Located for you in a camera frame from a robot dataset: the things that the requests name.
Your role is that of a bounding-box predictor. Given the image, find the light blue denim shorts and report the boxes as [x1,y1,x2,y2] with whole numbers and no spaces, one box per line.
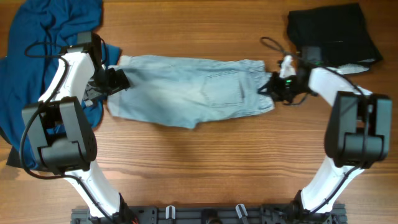
[108,55,274,129]

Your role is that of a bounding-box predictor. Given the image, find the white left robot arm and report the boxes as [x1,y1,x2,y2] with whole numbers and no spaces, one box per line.
[19,32,138,223]

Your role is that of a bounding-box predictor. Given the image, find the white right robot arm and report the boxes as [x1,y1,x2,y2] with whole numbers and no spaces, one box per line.
[259,45,392,220]

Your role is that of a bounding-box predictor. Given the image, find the folded black garment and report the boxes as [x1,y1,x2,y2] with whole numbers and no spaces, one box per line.
[287,3,383,74]

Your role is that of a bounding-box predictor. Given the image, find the blue shirt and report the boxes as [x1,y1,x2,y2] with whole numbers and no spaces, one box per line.
[1,0,103,167]

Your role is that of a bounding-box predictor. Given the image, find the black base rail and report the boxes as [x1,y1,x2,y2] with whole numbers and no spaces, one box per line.
[70,203,348,224]

